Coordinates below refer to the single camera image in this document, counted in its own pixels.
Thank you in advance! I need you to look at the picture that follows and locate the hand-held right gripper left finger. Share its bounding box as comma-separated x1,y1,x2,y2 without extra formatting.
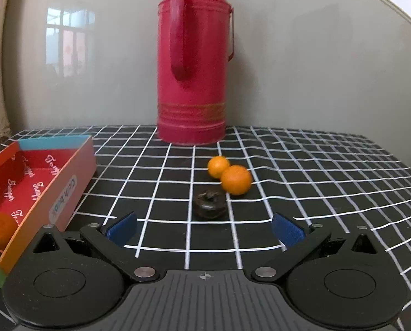
31,211,161,282

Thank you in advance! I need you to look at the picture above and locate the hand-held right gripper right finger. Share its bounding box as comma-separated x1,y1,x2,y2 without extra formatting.
250,213,382,282

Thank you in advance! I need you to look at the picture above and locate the small orange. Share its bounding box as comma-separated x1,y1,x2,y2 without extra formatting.
207,156,231,179
221,165,253,196

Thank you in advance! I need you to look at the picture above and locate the colourful cardboard box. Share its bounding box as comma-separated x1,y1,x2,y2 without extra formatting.
0,135,97,288

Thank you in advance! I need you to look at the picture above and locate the dark round fruit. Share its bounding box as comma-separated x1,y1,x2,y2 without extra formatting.
194,188,227,219

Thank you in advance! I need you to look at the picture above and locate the large orange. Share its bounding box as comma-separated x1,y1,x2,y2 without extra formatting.
0,213,18,250

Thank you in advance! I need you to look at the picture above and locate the black white checkered tablecloth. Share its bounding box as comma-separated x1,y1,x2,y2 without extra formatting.
0,126,411,331

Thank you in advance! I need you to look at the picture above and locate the red thermos flask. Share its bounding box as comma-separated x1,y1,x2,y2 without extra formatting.
156,0,235,146

